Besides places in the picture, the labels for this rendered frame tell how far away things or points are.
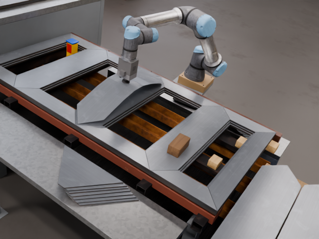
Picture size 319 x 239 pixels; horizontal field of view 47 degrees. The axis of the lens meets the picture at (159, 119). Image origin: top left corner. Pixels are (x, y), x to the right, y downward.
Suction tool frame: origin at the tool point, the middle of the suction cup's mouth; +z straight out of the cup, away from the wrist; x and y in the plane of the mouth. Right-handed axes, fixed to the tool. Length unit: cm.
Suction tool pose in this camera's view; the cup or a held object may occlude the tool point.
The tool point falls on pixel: (125, 83)
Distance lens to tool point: 200.6
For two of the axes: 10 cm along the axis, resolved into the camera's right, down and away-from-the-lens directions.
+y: 8.1, 4.4, -3.9
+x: 5.6, -4.0, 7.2
